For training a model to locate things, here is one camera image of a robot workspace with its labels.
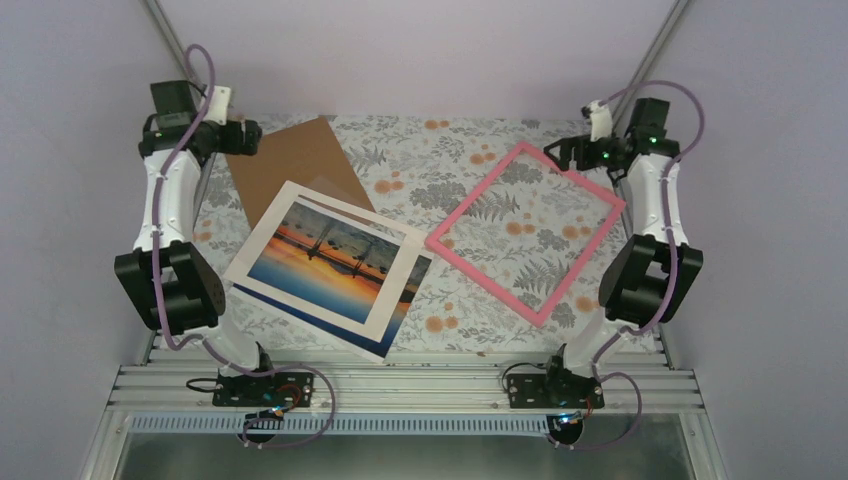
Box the pink picture frame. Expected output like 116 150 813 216
426 142 626 327

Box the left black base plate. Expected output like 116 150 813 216
212 371 314 409

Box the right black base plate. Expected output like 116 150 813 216
506 373 605 410

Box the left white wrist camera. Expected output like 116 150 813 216
203 85 233 126

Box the sunset photo print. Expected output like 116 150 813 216
233 255 433 362

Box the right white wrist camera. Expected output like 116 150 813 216
581 100 614 142

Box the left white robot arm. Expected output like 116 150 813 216
114 80 279 405

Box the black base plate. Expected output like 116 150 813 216
506 373 605 410
212 371 314 409

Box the aluminium rail base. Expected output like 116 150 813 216
107 328 705 414

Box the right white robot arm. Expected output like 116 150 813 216
541 98 703 407

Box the blue slotted cable duct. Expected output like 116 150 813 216
128 412 549 436

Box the brown backing board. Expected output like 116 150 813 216
226 117 375 227

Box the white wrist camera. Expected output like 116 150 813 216
581 100 614 142
203 85 233 126

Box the white photo mat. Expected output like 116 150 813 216
224 181 433 341

